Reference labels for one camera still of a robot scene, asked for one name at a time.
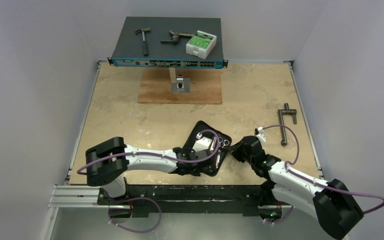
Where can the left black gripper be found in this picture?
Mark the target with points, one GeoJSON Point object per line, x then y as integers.
{"type": "Point", "coordinates": [196, 172]}

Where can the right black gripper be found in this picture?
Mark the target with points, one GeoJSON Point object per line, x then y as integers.
{"type": "Point", "coordinates": [242, 149]}

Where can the silver thinning scissors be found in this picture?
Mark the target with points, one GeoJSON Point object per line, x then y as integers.
{"type": "Point", "coordinates": [223, 142]}

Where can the black zippered tool case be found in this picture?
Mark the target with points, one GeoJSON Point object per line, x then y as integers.
{"type": "Point", "coordinates": [209, 132]}

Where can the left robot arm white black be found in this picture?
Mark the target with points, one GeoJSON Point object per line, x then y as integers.
{"type": "Point", "coordinates": [107, 161]}

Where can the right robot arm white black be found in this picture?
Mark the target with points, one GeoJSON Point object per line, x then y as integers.
{"type": "Point", "coordinates": [327, 201]}

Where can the silver scissors in case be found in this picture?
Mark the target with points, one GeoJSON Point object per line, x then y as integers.
{"type": "Point", "coordinates": [215, 147]}

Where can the wooden board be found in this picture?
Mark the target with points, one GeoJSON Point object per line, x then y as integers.
{"type": "Point", "coordinates": [201, 86]}

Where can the white green plastic box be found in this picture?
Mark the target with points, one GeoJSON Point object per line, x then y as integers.
{"type": "Point", "coordinates": [201, 44]}

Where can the claw hammer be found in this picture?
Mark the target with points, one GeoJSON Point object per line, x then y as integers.
{"type": "Point", "coordinates": [143, 31]}

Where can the rusty metal clamp tool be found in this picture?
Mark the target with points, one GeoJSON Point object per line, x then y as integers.
{"type": "Point", "coordinates": [176, 36]}

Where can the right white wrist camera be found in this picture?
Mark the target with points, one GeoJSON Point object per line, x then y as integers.
{"type": "Point", "coordinates": [259, 133]}

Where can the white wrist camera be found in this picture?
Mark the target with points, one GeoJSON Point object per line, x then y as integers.
{"type": "Point", "coordinates": [202, 143]}
{"type": "Point", "coordinates": [259, 133]}

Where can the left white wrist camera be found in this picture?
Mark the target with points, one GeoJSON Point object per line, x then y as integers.
{"type": "Point", "coordinates": [202, 143]}

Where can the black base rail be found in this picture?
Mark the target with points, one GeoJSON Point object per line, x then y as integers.
{"type": "Point", "coordinates": [247, 200]}

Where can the metal stand bracket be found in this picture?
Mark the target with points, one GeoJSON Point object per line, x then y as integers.
{"type": "Point", "coordinates": [179, 83]}

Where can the network switch rack unit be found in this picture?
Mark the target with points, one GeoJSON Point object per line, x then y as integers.
{"type": "Point", "coordinates": [128, 49]}

